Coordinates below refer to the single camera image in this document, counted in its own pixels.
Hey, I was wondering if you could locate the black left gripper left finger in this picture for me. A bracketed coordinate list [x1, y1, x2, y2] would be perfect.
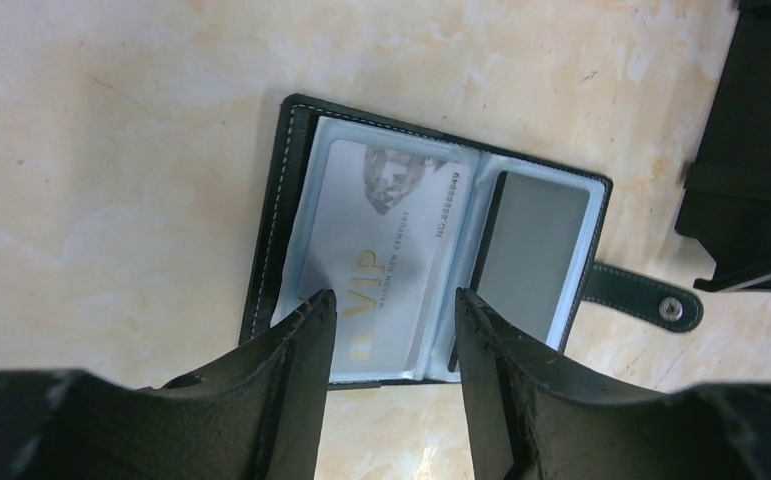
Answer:
[0, 290, 337, 479]

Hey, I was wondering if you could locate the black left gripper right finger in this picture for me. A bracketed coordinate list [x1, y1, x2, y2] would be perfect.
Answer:
[455, 289, 771, 479]

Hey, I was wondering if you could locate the black credit card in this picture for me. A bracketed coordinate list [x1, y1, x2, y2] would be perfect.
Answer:
[424, 155, 610, 382]

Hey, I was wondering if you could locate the white VIP card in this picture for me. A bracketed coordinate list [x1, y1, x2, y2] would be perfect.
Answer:
[296, 139, 473, 383]

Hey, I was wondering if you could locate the black plastic card box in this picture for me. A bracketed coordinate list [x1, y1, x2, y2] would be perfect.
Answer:
[675, 1, 771, 292]

